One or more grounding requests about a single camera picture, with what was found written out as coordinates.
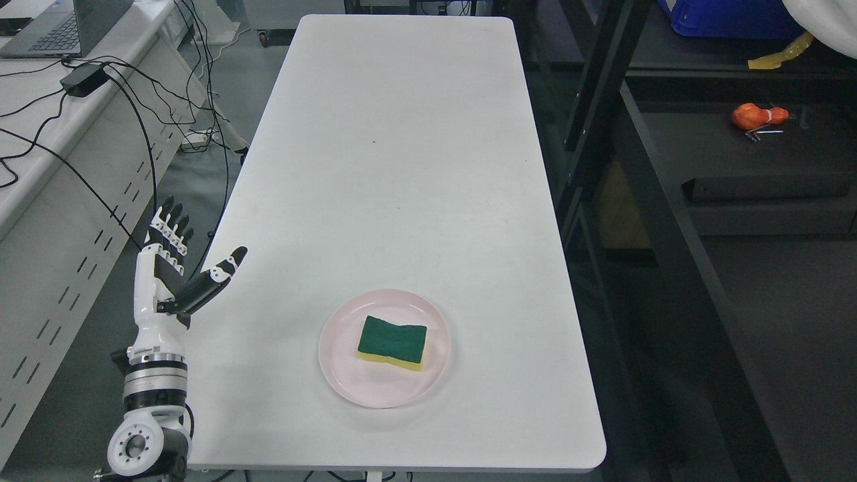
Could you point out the black metal shelf rack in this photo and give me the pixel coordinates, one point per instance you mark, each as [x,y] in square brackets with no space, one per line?
[714,268]

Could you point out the white power strip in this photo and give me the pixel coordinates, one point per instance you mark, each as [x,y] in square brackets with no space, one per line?
[197,140]

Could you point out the green yellow sponge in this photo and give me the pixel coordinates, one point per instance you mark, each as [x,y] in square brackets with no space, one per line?
[400,345]

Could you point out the pink plate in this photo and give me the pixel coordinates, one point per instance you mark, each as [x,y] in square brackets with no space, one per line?
[374,384]

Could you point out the blue plastic bin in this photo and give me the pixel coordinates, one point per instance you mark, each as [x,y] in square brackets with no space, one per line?
[731,19]

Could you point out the yellow tape strip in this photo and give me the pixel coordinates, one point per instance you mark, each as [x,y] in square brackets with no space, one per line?
[776,60]

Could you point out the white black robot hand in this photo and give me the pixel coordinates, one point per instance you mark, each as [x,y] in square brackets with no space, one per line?
[164,300]

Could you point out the grey laptop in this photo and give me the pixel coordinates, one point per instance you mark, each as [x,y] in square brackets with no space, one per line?
[66,29]

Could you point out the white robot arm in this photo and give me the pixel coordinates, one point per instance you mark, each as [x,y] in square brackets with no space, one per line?
[152,441]

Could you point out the black power adapter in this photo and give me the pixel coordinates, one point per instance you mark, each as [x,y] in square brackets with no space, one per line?
[84,79]

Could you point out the white side desk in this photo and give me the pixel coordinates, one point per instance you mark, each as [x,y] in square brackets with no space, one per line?
[77,175]

